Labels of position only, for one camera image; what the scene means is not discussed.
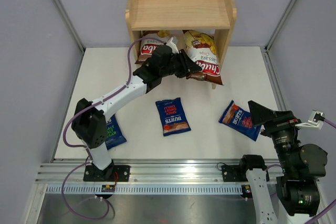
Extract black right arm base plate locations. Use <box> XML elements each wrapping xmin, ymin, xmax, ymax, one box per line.
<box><xmin>216</xmin><ymin>163</ymin><xmax>248</xmax><ymax>182</ymax></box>

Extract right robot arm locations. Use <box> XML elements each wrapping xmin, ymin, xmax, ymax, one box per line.
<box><xmin>238</xmin><ymin>100</ymin><xmax>328</xmax><ymax>223</ymax></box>

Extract left aluminium frame post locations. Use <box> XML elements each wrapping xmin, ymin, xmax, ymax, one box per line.
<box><xmin>52</xmin><ymin>0</ymin><xmax>86</xmax><ymax>56</ymax></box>

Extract Chuba cassava chips bag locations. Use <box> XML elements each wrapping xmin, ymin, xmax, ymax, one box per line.
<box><xmin>135</xmin><ymin>30</ymin><xmax>172</xmax><ymax>64</ymax></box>
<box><xmin>183</xmin><ymin>30</ymin><xmax>223</xmax><ymax>85</ymax></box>

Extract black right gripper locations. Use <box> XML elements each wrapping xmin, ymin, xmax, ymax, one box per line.
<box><xmin>249</xmin><ymin>100</ymin><xmax>302</xmax><ymax>173</ymax></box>

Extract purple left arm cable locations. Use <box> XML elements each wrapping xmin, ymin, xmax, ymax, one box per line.
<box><xmin>61</xmin><ymin>37</ymin><xmax>144</xmax><ymax>219</ymax></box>

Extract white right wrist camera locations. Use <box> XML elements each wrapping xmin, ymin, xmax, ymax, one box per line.
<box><xmin>296</xmin><ymin>110</ymin><xmax>325</xmax><ymax>130</ymax></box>

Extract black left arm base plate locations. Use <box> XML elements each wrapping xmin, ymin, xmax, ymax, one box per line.
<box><xmin>83</xmin><ymin>165</ymin><xmax>131</xmax><ymax>182</ymax></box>

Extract aluminium frame post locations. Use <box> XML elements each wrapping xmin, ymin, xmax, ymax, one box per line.
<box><xmin>265</xmin><ymin>0</ymin><xmax>298</xmax><ymax>53</ymax></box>
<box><xmin>52</xmin><ymin>0</ymin><xmax>86</xmax><ymax>56</ymax></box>

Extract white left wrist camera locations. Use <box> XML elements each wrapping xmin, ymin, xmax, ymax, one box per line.
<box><xmin>166</xmin><ymin>36</ymin><xmax>179</xmax><ymax>54</ymax></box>

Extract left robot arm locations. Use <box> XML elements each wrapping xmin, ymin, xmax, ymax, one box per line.
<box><xmin>71</xmin><ymin>45</ymin><xmax>201</xmax><ymax>182</ymax></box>

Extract blue Burts sea salt vinegar bag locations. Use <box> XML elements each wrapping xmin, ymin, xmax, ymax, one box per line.
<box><xmin>105</xmin><ymin>115</ymin><xmax>127</xmax><ymax>150</ymax></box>

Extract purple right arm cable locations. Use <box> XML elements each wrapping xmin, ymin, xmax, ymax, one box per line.
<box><xmin>265</xmin><ymin>118</ymin><xmax>336</xmax><ymax>222</ymax></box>

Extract wooden two-tier shelf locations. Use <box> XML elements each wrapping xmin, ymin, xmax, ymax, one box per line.
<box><xmin>125</xmin><ymin>0</ymin><xmax>238</xmax><ymax>91</ymax></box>

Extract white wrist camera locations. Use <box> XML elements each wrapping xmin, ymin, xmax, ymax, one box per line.
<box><xmin>166</xmin><ymin>36</ymin><xmax>179</xmax><ymax>54</ymax></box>
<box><xmin>296</xmin><ymin>110</ymin><xmax>325</xmax><ymax>130</ymax></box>

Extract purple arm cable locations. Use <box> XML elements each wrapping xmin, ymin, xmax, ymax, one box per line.
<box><xmin>265</xmin><ymin>118</ymin><xmax>336</xmax><ymax>222</ymax></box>
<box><xmin>61</xmin><ymin>37</ymin><xmax>144</xmax><ymax>219</ymax></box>

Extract slotted grey cable duct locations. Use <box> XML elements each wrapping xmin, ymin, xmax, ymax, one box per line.
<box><xmin>46</xmin><ymin>184</ymin><xmax>251</xmax><ymax>195</ymax></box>

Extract right aluminium frame post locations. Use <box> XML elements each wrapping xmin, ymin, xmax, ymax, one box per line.
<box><xmin>265</xmin><ymin>0</ymin><xmax>298</xmax><ymax>53</ymax></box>

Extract blue burts spicy chilli bag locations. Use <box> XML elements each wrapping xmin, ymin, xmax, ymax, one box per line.
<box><xmin>218</xmin><ymin>100</ymin><xmax>261</xmax><ymax>141</ymax></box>
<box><xmin>155</xmin><ymin>98</ymin><xmax>191</xmax><ymax>136</ymax></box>

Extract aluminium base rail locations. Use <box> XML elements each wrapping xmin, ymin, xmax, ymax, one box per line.
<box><xmin>36</xmin><ymin>158</ymin><xmax>321</xmax><ymax>185</ymax></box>

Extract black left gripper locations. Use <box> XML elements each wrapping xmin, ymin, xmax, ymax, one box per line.
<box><xmin>160</xmin><ymin>49</ymin><xmax>201</xmax><ymax>78</ymax></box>

